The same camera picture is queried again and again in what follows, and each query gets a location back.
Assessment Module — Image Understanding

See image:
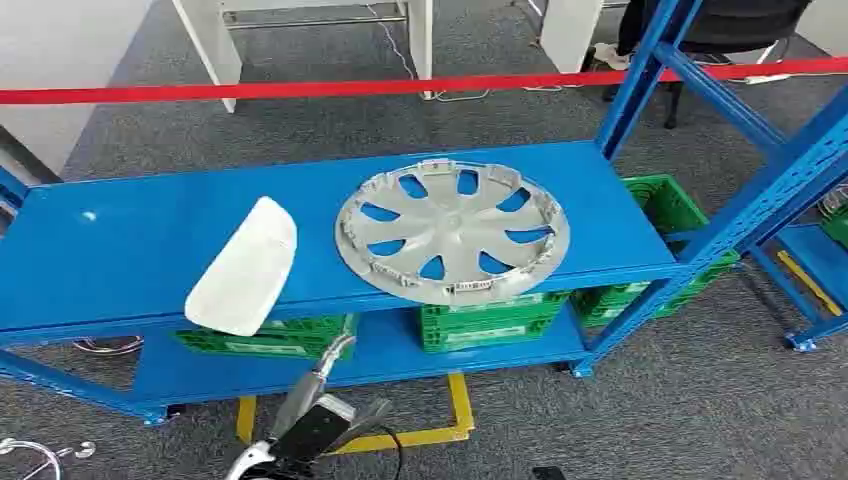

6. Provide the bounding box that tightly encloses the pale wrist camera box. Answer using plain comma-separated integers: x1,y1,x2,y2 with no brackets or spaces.
309,393,357,425

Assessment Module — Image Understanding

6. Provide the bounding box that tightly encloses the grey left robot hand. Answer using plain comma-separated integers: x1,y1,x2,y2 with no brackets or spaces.
268,334,393,465

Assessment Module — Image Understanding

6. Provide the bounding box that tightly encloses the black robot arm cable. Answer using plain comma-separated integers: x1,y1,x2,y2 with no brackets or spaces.
367,425,405,480

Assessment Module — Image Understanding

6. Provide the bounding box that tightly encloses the black office chair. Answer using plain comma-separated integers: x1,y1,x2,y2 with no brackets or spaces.
662,0,814,131

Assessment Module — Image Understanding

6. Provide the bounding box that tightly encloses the white desk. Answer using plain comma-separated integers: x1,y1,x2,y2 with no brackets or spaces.
170,0,436,115

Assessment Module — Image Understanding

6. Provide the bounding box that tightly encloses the silver wheel hubcap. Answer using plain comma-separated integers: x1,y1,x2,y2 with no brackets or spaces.
334,158,572,307

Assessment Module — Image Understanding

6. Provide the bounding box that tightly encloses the white curved plastic panel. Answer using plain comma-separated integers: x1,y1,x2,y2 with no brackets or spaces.
184,195,299,338

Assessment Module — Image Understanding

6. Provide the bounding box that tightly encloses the yellow strip on shelf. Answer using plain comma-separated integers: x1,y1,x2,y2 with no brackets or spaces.
775,249,844,319

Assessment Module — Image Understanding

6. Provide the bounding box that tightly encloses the red barrier tape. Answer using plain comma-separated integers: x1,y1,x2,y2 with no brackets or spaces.
0,56,848,107

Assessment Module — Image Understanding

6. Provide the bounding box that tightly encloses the blue metal shelf rack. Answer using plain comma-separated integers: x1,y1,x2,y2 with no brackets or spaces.
748,221,848,354
0,0,848,427

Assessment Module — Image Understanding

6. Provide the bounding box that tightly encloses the green plastic crate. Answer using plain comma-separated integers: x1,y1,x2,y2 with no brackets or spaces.
821,205,848,250
172,313,360,362
417,291,572,356
569,173,741,330

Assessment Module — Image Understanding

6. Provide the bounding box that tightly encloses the thin white floor cable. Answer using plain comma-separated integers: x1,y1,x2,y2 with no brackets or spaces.
365,5,417,82

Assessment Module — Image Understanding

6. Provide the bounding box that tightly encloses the silver wire hubcap ring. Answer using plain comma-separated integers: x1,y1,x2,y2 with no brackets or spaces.
817,184,848,221
71,335,145,356
0,437,98,480

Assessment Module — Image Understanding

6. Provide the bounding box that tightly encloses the person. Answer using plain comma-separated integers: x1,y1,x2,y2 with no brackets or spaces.
591,0,664,72

